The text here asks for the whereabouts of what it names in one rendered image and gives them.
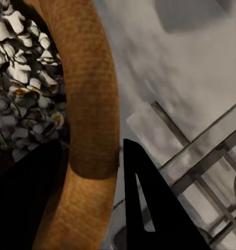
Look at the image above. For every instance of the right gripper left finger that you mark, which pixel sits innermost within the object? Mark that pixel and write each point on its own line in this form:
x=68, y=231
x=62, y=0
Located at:
x=24, y=191

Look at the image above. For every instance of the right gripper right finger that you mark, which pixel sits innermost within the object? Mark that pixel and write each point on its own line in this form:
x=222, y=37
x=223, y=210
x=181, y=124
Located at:
x=174, y=228

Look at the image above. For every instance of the popcorn bag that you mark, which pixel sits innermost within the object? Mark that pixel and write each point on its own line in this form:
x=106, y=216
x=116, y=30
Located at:
x=79, y=207

